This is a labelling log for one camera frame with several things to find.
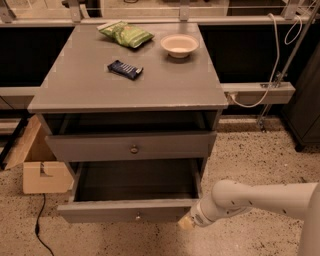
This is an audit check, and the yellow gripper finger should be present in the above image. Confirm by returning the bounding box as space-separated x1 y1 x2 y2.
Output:
178 215 195 230

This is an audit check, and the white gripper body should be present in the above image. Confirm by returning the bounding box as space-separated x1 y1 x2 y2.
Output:
190 195 228 227

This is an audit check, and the grey drawer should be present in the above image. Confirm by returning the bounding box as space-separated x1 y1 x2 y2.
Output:
58 159 201 223
46 132 216 162

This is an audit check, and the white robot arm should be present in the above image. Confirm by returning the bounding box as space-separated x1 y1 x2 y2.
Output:
178 180 320 256

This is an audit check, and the grey wooden drawer cabinet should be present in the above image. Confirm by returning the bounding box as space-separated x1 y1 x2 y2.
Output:
27 22 230 174

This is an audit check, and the metal diagonal rod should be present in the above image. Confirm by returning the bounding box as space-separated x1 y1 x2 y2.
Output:
257 0 320 132

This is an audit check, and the dark grey side cabinet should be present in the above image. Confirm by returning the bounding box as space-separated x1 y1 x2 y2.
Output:
282 43 320 152

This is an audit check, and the cardboard box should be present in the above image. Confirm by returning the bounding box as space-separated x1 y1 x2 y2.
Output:
5 116 73 194

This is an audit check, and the dark blue snack packet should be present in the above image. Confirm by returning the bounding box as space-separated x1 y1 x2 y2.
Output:
107 60 143 80

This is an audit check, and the white bowl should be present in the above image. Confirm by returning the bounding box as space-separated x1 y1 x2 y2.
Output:
160 34 199 58

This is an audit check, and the green chip bag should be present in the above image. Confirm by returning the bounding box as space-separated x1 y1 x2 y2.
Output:
97 21 154 49

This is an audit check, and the black floor cable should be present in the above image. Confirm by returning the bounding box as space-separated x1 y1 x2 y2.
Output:
34 193 55 256

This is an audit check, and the white hanging cable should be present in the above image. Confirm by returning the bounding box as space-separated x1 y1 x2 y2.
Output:
229 12 304 109

